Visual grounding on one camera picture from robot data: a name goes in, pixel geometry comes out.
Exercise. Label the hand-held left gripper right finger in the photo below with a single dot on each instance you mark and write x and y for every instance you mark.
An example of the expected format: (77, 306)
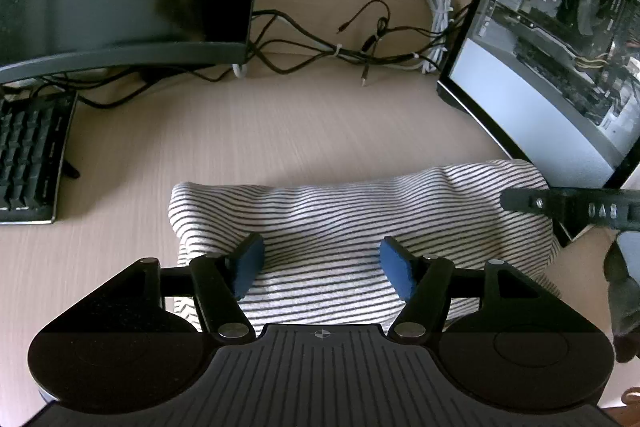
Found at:
(397, 268)

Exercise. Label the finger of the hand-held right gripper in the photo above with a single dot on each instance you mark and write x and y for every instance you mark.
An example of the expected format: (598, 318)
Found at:
(565, 207)

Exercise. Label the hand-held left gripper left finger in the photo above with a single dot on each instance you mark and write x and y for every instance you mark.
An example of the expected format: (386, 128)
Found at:
(250, 264)

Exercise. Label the striped white cloth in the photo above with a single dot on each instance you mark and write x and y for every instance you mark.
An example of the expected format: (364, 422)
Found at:
(325, 217)

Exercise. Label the person's right hand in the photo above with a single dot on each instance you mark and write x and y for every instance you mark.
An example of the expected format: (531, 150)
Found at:
(622, 302)

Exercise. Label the glass-sided computer case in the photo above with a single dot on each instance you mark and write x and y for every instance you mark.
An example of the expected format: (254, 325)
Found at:
(550, 32)

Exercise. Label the black keyboard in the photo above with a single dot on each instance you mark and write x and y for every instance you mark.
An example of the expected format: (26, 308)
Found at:
(27, 157)

